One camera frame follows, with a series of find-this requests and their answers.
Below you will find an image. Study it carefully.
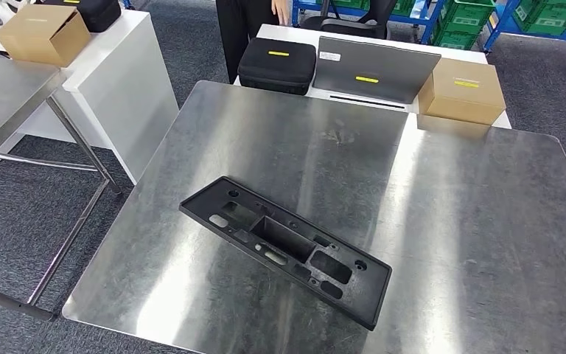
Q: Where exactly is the green plastic crate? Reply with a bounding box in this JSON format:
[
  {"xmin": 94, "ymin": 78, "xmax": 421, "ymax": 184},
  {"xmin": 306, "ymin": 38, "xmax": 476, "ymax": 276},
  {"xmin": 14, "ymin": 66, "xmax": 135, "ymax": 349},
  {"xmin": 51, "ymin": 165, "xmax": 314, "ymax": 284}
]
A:
[
  {"xmin": 332, "ymin": 0, "xmax": 433, "ymax": 16},
  {"xmin": 431, "ymin": 0, "xmax": 497, "ymax": 51},
  {"xmin": 511, "ymin": 0, "xmax": 566, "ymax": 37}
]

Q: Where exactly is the black zip case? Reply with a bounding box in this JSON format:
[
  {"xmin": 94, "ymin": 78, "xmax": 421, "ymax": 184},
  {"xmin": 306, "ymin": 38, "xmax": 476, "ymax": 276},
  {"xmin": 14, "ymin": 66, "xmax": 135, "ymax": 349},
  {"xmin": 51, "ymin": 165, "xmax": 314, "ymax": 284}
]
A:
[
  {"xmin": 43, "ymin": 0, "xmax": 122, "ymax": 33},
  {"xmin": 237, "ymin": 37, "xmax": 317, "ymax": 96}
]

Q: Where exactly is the stainless steel table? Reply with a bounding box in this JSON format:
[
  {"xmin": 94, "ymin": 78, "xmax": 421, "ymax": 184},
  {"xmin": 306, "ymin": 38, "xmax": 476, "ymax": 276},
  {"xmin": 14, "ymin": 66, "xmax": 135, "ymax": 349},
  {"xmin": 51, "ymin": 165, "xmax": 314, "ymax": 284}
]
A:
[{"xmin": 0, "ymin": 53, "xmax": 124, "ymax": 322}]

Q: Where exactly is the blue metal shelf rack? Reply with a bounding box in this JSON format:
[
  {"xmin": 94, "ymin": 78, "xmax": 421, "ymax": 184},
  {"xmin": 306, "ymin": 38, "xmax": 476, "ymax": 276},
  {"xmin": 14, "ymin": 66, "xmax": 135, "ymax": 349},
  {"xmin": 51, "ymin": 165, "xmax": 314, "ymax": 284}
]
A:
[
  {"xmin": 482, "ymin": 0, "xmax": 566, "ymax": 54},
  {"xmin": 290, "ymin": 0, "xmax": 447, "ymax": 46}
]

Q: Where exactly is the black plastic mounting plate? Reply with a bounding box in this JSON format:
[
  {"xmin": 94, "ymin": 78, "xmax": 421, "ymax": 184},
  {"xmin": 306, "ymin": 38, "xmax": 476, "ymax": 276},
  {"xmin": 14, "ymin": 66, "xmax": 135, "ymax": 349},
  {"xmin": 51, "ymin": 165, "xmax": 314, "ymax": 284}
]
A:
[{"xmin": 178, "ymin": 176, "xmax": 393, "ymax": 332}]

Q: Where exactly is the brown cardboard box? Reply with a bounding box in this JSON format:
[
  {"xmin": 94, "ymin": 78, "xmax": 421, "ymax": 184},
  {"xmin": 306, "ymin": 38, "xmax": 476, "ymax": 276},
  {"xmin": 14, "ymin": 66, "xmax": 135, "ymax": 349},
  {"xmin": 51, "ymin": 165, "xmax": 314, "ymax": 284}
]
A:
[
  {"xmin": 417, "ymin": 58, "xmax": 507, "ymax": 127},
  {"xmin": 0, "ymin": 4, "xmax": 91, "ymax": 69}
]

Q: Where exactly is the person's hand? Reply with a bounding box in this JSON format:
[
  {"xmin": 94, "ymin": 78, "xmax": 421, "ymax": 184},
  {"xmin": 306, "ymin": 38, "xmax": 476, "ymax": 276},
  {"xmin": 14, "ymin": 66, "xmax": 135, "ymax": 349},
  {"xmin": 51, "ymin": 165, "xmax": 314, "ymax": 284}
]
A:
[{"xmin": 271, "ymin": 0, "xmax": 292, "ymax": 27}]

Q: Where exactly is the stainless steel workbench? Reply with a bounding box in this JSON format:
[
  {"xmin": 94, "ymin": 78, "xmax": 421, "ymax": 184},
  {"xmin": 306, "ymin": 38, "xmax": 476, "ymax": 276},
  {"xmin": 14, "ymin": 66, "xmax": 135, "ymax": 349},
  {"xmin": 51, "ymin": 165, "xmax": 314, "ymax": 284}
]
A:
[{"xmin": 62, "ymin": 80, "xmax": 566, "ymax": 354}]

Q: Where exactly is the grey flat panel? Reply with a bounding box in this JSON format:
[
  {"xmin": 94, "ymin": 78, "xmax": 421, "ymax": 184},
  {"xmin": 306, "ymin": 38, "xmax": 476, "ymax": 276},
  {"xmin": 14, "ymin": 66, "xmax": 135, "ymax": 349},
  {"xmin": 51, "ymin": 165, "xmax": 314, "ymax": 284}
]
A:
[{"xmin": 312, "ymin": 35, "xmax": 442, "ymax": 105}]

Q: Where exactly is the black office chair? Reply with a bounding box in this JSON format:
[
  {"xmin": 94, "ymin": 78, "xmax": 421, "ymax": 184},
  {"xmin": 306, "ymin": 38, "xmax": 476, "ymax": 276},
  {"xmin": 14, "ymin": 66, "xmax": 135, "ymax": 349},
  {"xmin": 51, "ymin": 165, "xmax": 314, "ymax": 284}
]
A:
[{"xmin": 301, "ymin": 0, "xmax": 399, "ymax": 41}]

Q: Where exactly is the white desk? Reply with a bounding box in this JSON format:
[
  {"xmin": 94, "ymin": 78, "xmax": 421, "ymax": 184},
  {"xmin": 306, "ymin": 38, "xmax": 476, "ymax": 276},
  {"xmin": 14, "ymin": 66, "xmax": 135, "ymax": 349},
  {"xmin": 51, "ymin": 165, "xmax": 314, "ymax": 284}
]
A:
[
  {"xmin": 234, "ymin": 23, "xmax": 512, "ymax": 131},
  {"xmin": 0, "ymin": 0, "xmax": 181, "ymax": 186}
]

